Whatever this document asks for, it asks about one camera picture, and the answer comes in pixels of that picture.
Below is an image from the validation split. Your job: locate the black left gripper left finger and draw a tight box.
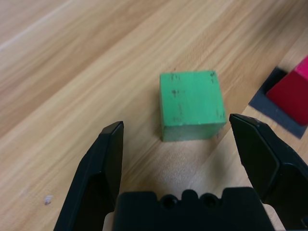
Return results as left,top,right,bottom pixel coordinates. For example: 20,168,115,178
53,121,125,231

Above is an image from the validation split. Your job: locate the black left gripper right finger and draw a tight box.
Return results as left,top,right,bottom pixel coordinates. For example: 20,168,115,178
229,113,308,231

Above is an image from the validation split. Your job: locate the green wooden block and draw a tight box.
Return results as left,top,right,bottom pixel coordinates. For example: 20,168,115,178
159,69,227,142

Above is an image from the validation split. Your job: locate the black square marker patch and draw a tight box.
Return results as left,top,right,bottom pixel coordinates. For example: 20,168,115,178
248,66,306,139

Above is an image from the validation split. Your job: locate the red wooden block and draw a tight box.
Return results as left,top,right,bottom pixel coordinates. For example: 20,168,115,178
266,55,308,126

